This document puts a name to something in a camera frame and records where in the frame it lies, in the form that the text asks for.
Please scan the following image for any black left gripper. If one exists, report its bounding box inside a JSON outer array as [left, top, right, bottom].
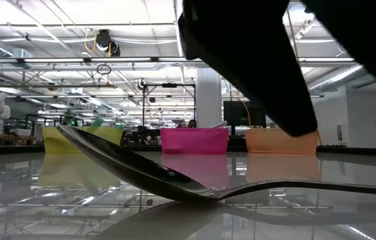
[[177, 0, 319, 137]]

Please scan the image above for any black monitor screen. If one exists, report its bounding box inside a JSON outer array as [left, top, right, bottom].
[[223, 100, 267, 127]]

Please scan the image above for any orange plastic bin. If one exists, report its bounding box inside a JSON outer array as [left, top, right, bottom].
[[245, 128, 319, 155]]

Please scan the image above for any white round pillar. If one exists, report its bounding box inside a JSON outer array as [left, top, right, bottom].
[[195, 68, 223, 129]]

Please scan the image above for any pink plastic bin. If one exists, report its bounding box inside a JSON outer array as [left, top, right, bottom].
[[159, 127, 229, 155]]

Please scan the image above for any black bench machine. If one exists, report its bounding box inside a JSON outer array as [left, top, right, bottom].
[[123, 125, 161, 145]]

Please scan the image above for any black metal spoon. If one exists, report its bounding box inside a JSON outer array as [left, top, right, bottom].
[[56, 124, 376, 203]]

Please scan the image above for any yellow plastic bin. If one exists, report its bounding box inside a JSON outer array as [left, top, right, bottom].
[[42, 125, 124, 154]]

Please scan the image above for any cluttered workbench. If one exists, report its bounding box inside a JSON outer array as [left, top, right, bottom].
[[0, 125, 44, 147]]

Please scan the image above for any white wall box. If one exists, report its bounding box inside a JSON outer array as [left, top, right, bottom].
[[336, 122, 348, 147]]

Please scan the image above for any black metal gantry frame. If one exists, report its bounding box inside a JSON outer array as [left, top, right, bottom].
[[140, 83, 197, 129]]

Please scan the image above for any black hanging wire loop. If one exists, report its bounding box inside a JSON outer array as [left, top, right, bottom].
[[96, 63, 112, 76]]

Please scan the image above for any black ceiling cable reel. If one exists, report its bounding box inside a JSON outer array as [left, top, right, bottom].
[[94, 29, 121, 57]]

